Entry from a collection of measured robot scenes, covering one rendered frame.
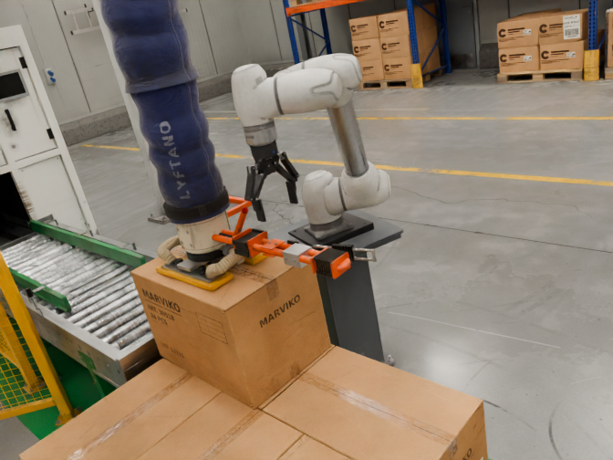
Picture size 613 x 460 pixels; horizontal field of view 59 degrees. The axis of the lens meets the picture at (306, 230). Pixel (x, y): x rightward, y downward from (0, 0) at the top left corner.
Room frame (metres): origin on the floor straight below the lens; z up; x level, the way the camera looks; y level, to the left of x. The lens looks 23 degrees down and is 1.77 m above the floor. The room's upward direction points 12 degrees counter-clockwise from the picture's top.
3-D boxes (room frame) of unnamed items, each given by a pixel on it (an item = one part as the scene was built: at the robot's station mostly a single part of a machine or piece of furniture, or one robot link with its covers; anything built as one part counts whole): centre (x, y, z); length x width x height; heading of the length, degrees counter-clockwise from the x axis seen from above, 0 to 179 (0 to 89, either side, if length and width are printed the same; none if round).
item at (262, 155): (1.52, 0.07, 1.37); 0.08 x 0.07 x 0.09; 132
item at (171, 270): (1.76, 0.43, 0.97); 0.34 x 0.10 x 0.05; 43
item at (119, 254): (3.40, 1.43, 0.60); 1.60 x 0.10 x 0.09; 43
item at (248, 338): (1.83, 0.35, 0.74); 0.60 x 0.40 x 0.40; 42
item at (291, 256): (1.48, 0.04, 1.07); 0.07 x 0.07 x 0.04; 43
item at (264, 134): (1.52, 0.07, 1.44); 0.09 x 0.09 x 0.06
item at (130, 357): (2.10, 0.59, 0.58); 0.70 x 0.03 x 0.06; 133
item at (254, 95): (1.52, 0.06, 1.55); 0.13 x 0.11 x 0.16; 78
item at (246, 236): (1.64, 0.19, 1.08); 0.10 x 0.08 x 0.06; 133
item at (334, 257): (1.38, -0.05, 1.07); 0.08 x 0.07 x 0.05; 43
